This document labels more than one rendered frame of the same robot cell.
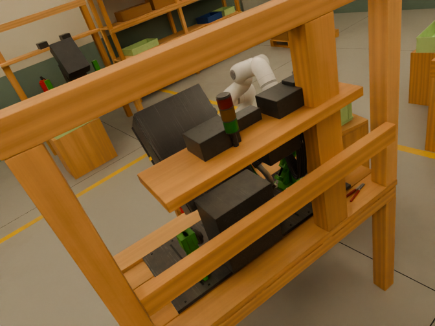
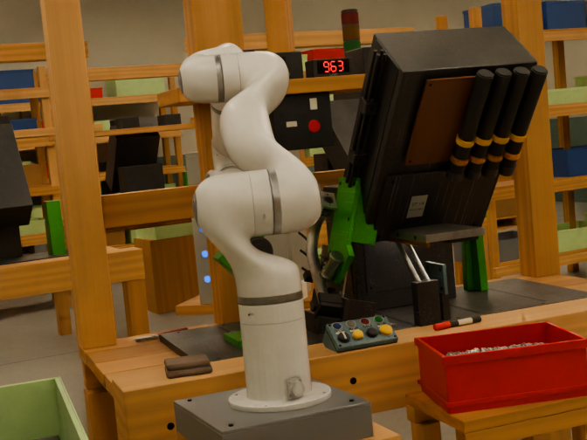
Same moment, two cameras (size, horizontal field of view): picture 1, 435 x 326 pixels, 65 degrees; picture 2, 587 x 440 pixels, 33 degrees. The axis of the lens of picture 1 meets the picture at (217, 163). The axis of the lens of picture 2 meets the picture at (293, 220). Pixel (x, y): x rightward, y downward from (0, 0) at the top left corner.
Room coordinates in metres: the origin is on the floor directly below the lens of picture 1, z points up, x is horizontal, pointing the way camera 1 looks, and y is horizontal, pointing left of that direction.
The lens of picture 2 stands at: (3.97, -0.07, 1.40)
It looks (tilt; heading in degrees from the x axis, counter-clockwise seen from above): 5 degrees down; 185
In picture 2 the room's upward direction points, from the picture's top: 5 degrees counter-clockwise
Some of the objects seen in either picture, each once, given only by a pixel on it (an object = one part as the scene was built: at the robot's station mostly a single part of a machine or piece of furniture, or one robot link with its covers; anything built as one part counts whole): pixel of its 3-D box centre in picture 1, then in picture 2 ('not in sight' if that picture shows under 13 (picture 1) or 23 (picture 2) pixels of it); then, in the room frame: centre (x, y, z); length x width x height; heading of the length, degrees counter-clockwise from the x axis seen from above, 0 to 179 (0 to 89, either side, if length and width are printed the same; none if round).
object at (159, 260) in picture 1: (248, 221); (380, 318); (1.37, -0.07, 0.89); 1.10 x 0.42 x 0.02; 114
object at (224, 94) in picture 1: (224, 101); (349, 17); (1.05, -0.08, 1.71); 0.05 x 0.05 x 0.04
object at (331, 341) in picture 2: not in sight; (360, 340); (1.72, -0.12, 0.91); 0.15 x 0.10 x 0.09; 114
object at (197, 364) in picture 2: not in sight; (188, 365); (1.87, -0.49, 0.91); 0.10 x 0.08 x 0.03; 104
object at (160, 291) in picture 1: (287, 202); (317, 187); (1.03, -0.22, 1.23); 1.30 x 0.05 x 0.09; 114
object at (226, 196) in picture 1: (240, 219); (389, 242); (1.20, -0.03, 1.07); 0.30 x 0.18 x 0.34; 114
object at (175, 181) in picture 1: (256, 132); (322, 85); (1.13, -0.17, 1.52); 0.90 x 0.25 x 0.04; 114
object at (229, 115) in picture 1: (227, 113); (351, 33); (1.05, -0.08, 1.67); 0.05 x 0.05 x 0.05
